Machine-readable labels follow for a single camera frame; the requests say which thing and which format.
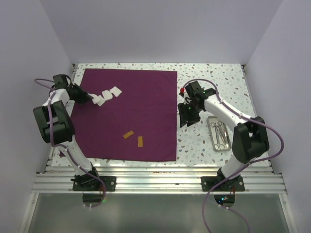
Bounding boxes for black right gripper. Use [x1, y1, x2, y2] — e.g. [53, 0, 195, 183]
[178, 101, 203, 128]

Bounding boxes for white gauze pad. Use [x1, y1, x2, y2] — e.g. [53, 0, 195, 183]
[102, 90, 113, 101]
[92, 95, 105, 106]
[109, 86, 122, 97]

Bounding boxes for steel surgical forceps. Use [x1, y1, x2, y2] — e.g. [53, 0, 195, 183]
[216, 121, 225, 143]

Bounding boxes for curved steel tweezers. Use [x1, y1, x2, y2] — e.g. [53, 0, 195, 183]
[223, 126, 229, 148]

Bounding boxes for steel surgical scissors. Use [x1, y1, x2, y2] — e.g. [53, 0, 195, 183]
[211, 122, 225, 150]

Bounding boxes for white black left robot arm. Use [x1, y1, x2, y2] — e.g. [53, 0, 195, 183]
[33, 74, 101, 191]

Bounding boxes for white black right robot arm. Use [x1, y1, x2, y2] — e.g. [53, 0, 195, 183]
[177, 80, 270, 191]

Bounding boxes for steel instrument tray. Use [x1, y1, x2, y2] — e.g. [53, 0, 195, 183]
[207, 116, 231, 152]

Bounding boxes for purple cloth mat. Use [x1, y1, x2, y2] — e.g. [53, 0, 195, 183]
[71, 68, 177, 162]

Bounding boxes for tan adhesive bandage strip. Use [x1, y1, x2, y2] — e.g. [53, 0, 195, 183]
[138, 136, 143, 148]
[123, 131, 134, 139]

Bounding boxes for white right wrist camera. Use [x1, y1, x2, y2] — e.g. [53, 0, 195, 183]
[179, 88, 191, 104]

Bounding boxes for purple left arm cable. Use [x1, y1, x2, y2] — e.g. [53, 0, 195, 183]
[34, 78, 107, 209]

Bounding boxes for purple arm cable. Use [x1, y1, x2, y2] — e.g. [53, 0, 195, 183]
[181, 79, 290, 233]
[34, 78, 107, 209]

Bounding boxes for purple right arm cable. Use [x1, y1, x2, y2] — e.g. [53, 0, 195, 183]
[181, 79, 290, 233]

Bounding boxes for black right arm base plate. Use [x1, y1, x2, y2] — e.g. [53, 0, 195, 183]
[201, 176, 245, 192]

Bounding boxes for aluminium frame rail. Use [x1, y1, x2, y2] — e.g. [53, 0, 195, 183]
[31, 166, 287, 194]

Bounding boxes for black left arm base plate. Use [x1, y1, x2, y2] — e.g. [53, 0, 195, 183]
[71, 176, 117, 192]

